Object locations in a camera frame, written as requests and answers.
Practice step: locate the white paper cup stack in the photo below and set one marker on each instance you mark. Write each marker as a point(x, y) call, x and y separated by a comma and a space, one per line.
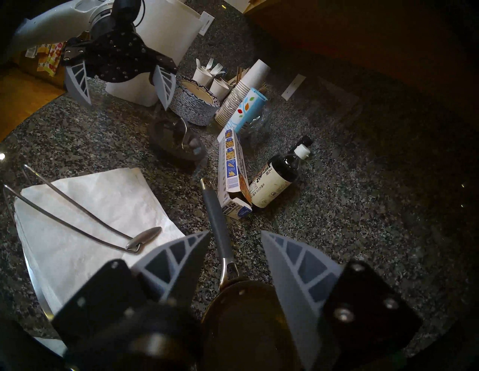
point(243, 89)

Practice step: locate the dark glass wine bottle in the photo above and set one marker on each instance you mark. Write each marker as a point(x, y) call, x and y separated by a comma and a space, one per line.
point(307, 141)

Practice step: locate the white wall outlet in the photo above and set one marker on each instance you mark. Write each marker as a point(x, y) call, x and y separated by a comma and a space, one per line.
point(293, 86)

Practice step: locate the white napkin stack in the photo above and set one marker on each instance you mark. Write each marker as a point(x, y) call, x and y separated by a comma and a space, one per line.
point(93, 209)

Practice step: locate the white paper towel roll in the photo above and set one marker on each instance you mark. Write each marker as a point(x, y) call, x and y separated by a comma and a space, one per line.
point(168, 33)

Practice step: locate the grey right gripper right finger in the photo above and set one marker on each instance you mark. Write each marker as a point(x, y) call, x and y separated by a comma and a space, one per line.
point(295, 276)

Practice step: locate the soy sauce bottle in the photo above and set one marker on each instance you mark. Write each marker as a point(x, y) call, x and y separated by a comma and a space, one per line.
point(273, 179)

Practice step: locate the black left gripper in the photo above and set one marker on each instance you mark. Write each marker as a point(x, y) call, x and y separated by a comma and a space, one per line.
point(116, 56)

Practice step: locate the white light switch plate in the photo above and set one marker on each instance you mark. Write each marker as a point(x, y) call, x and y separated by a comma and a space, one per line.
point(206, 23)

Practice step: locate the leaf print cylindrical canister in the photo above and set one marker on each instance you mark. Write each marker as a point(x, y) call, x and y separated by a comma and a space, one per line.
point(247, 108)

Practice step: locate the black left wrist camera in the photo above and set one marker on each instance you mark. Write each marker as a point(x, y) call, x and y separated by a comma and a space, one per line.
point(127, 11)

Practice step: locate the cup of wooden sticks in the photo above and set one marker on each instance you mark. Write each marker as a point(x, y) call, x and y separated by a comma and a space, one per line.
point(258, 88)

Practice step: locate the dark frying pan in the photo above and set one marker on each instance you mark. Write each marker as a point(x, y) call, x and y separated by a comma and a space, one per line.
point(243, 329)

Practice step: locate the white plastic fork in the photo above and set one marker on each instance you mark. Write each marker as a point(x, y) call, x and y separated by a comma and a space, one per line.
point(218, 68)
point(209, 64)

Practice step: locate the colourful hanging cloth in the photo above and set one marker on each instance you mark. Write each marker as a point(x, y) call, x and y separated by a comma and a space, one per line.
point(46, 60)

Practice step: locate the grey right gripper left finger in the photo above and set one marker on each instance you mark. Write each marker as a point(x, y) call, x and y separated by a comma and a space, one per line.
point(176, 265)

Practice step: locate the long white blue wrap box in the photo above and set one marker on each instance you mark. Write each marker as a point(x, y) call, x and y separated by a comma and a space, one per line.
point(234, 168)

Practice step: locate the white cup with forks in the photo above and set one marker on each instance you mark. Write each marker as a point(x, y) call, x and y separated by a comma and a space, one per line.
point(202, 77)

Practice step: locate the blue patterned paper bowl stack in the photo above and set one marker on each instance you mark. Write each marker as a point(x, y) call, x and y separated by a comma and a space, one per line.
point(194, 104)

